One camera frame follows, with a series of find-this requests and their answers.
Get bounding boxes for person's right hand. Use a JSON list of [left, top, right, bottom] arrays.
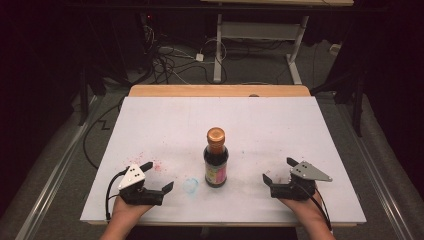
[[279, 191, 326, 223]]

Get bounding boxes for person's left hand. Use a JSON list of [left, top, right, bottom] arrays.
[[112, 194, 154, 222]]

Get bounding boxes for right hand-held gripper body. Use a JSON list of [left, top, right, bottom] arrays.
[[269, 160, 334, 202]]

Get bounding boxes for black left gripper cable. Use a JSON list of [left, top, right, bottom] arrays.
[[105, 168, 130, 222]]

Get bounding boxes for white-framed desk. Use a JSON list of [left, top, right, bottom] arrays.
[[199, 0, 355, 85]]

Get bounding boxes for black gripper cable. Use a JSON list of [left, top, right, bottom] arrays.
[[105, 168, 130, 222], [293, 180, 334, 233]]

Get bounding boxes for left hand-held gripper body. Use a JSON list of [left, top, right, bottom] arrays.
[[117, 163, 165, 206]]

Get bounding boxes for dark sauce bottle orange cap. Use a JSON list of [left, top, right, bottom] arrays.
[[203, 126, 230, 189]]

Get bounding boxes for black floor cable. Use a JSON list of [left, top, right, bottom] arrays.
[[82, 96, 126, 171]]

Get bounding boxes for white table mat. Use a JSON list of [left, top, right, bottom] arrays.
[[79, 95, 368, 225]]

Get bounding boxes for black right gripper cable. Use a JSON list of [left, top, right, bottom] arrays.
[[293, 180, 334, 233]]

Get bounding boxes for tangle of floor cables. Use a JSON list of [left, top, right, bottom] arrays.
[[141, 24, 228, 86]]

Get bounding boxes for aluminium floor rail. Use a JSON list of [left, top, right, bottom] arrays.
[[14, 94, 104, 240], [316, 93, 415, 240]]

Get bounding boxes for pale blue clear plastic piece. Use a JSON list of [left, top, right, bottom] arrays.
[[182, 177, 200, 195]]

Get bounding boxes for black metal stand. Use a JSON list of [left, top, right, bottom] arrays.
[[77, 64, 108, 127], [311, 64, 365, 138]]

